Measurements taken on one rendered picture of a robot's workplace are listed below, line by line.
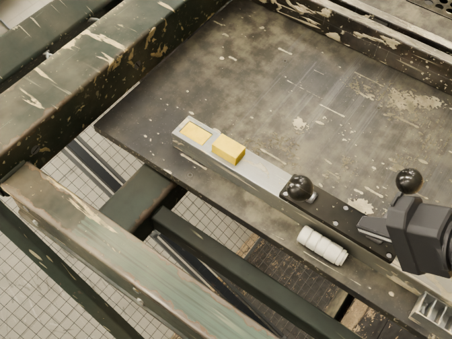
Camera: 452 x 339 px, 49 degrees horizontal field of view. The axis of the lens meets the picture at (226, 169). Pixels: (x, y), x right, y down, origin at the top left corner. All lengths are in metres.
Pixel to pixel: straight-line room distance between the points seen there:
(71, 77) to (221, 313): 0.47
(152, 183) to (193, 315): 0.29
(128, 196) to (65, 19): 0.75
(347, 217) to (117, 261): 0.36
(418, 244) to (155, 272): 0.36
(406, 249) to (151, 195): 0.45
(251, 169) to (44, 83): 0.38
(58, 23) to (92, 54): 0.59
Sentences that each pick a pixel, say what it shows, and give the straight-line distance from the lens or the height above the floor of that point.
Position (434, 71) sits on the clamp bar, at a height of 1.45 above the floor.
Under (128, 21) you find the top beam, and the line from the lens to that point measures 0.99.
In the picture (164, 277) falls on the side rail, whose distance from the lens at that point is 0.73.
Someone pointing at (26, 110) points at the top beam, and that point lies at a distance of 0.88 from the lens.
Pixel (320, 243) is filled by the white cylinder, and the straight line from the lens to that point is 0.79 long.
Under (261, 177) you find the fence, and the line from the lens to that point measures 0.82.
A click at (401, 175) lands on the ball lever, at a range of 0.74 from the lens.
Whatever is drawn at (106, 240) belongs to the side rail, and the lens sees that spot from 0.77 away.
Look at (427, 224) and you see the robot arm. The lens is 0.63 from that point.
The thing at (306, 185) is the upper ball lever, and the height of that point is 1.55.
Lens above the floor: 1.75
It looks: 9 degrees down
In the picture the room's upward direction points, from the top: 44 degrees counter-clockwise
